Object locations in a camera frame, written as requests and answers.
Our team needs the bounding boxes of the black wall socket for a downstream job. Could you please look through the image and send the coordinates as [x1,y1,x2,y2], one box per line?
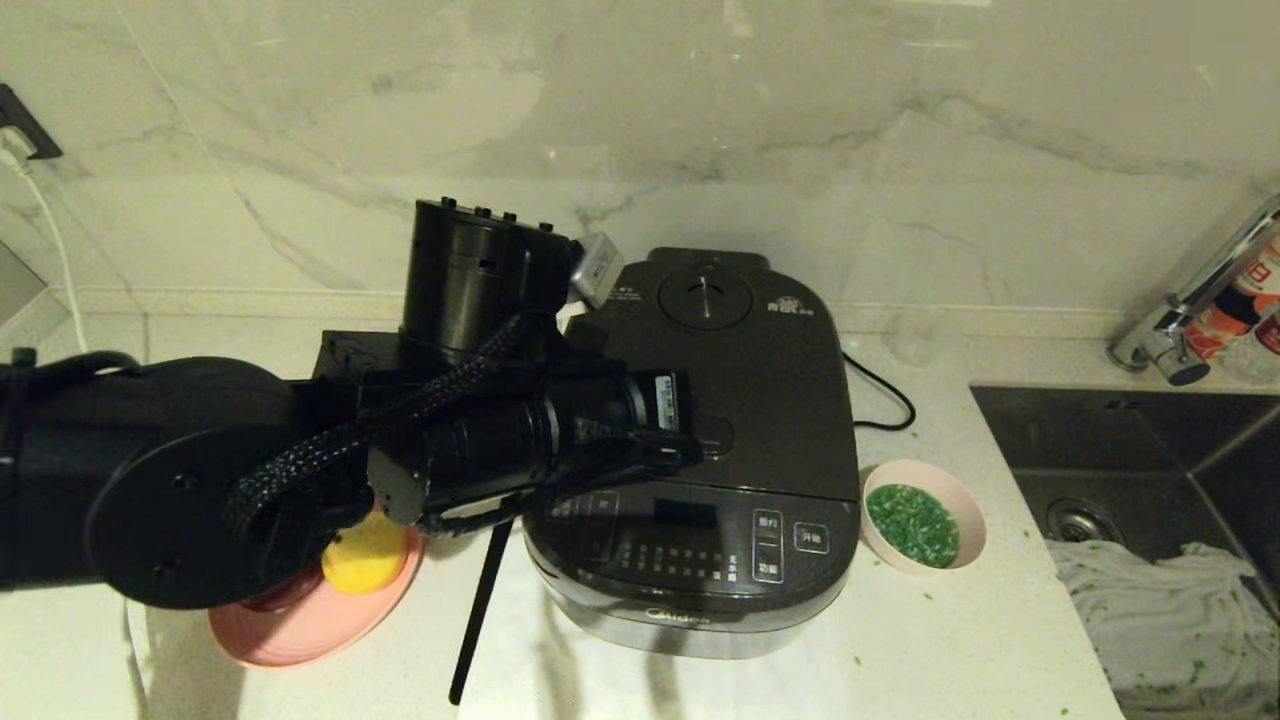
[0,83,63,161]

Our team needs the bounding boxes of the yellow pear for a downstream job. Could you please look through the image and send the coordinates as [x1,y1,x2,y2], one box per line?
[320,510,411,596]

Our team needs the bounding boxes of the black braided cable sleeve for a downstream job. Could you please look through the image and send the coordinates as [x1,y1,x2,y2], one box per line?
[222,312,533,533]

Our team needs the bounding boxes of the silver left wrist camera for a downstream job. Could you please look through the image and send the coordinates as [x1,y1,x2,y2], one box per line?
[568,232,627,310]

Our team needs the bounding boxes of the black rice cooker lid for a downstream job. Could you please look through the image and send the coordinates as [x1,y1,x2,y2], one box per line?
[560,247,863,503]

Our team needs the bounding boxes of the white power cable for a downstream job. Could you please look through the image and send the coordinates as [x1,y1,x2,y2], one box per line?
[15,165,153,720]

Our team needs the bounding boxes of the pink plate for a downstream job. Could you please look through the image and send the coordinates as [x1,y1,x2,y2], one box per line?
[207,520,426,669]

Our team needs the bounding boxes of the pink bowl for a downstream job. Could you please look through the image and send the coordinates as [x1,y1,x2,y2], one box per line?
[860,459,988,576]

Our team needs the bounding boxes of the chrome faucet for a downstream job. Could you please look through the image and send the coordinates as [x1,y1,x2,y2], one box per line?
[1108,195,1280,387]

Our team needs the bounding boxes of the dark steel sink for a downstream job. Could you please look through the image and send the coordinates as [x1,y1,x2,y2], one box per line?
[970,385,1280,720]

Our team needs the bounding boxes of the black cooker power cord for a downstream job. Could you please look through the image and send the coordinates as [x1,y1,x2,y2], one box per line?
[840,350,917,433]

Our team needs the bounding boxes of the grey rag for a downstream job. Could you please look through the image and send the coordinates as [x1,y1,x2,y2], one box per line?
[1045,540,1280,716]

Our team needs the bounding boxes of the green chopped bits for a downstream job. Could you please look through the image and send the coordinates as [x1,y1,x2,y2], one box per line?
[866,484,961,569]

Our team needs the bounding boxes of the orange red bottle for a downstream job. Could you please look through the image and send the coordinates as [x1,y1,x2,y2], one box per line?
[1190,235,1280,361]

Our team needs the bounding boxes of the red apple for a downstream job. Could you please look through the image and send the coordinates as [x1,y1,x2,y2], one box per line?
[240,568,326,613]

